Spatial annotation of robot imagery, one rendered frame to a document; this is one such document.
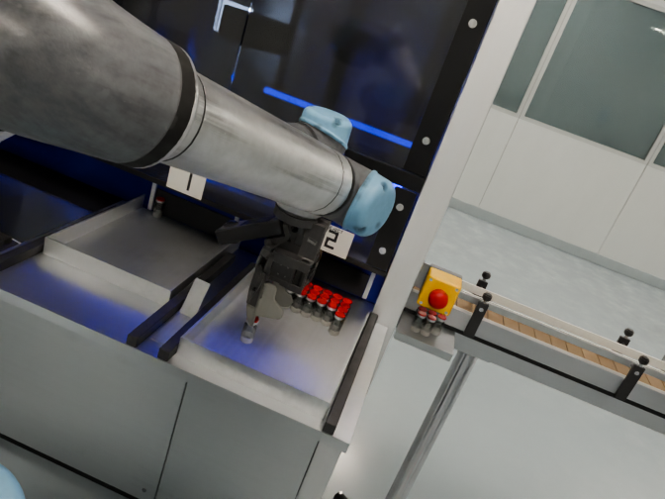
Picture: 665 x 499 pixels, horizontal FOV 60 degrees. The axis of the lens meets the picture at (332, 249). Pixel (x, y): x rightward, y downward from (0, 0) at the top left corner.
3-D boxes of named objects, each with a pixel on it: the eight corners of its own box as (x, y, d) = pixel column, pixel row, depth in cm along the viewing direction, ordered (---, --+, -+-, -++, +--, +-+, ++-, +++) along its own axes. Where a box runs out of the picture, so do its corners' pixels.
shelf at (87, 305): (121, 207, 140) (122, 199, 139) (390, 319, 133) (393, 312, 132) (-44, 279, 96) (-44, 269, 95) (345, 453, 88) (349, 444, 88)
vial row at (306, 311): (262, 293, 120) (268, 274, 118) (341, 328, 118) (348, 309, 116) (258, 297, 118) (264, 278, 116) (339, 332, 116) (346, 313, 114)
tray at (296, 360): (253, 278, 125) (257, 264, 123) (364, 326, 122) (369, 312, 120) (176, 354, 93) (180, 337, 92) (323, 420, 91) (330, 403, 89)
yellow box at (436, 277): (419, 290, 127) (431, 262, 124) (449, 303, 126) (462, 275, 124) (416, 304, 120) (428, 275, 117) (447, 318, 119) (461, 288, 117)
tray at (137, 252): (141, 207, 138) (143, 194, 137) (238, 248, 136) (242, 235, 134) (43, 252, 107) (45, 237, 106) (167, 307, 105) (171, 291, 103)
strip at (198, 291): (189, 304, 108) (196, 276, 106) (203, 310, 108) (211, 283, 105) (149, 339, 95) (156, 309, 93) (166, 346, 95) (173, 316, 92)
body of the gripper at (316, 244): (298, 300, 88) (323, 230, 83) (246, 278, 89) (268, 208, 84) (312, 281, 95) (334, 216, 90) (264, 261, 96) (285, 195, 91)
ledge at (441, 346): (401, 311, 138) (404, 304, 137) (452, 333, 136) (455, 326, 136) (393, 339, 125) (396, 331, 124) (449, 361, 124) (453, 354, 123)
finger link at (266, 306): (271, 344, 91) (289, 293, 88) (237, 329, 92) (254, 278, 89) (277, 337, 94) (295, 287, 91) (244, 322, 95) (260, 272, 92)
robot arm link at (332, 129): (289, 100, 79) (326, 104, 86) (267, 173, 84) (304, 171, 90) (332, 122, 76) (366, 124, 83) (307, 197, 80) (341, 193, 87)
